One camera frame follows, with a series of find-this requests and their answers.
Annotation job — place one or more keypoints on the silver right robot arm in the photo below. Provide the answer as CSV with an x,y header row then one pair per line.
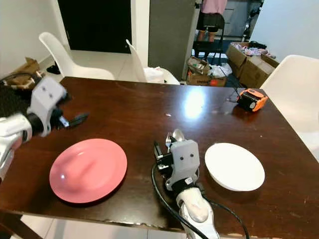
x,y
194,206

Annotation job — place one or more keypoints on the person in pink shirt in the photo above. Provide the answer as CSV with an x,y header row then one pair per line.
x,y
212,15

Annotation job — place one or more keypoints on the orange black tape measure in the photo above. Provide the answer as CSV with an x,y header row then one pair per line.
x,y
252,99

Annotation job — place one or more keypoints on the white round plate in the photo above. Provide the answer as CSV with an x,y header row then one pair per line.
x,y
234,167

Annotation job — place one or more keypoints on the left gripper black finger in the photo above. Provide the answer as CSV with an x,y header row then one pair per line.
x,y
79,119

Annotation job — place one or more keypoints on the black metal chair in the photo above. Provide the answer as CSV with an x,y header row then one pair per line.
x,y
207,46

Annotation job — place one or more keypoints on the white plastic bag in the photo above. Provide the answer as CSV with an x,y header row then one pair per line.
x,y
153,74

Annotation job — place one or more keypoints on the small open cardboard box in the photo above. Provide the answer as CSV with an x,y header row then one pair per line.
x,y
25,69

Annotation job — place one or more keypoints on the black foam floor mat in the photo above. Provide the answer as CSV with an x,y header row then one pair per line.
x,y
12,99

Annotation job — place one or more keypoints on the white plastic shell chair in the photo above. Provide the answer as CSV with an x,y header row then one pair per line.
x,y
67,59
296,94
135,64

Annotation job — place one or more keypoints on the large brown cardboard box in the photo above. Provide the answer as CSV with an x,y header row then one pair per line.
x,y
254,67

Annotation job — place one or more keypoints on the silver metal spoon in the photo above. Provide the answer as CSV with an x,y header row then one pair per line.
x,y
178,135

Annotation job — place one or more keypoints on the pink round plate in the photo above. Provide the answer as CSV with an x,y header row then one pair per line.
x,y
88,171

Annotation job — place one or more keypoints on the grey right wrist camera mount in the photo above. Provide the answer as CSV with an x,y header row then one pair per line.
x,y
184,159

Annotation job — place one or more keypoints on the printed cardboard box with bags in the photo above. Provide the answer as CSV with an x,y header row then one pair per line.
x,y
202,75

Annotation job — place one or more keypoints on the silver metal fork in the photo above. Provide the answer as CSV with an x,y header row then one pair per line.
x,y
169,139

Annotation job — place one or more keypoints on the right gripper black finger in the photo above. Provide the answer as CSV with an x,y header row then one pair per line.
x,y
159,149
171,148

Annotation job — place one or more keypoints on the dark door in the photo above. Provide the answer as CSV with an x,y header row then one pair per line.
x,y
94,25

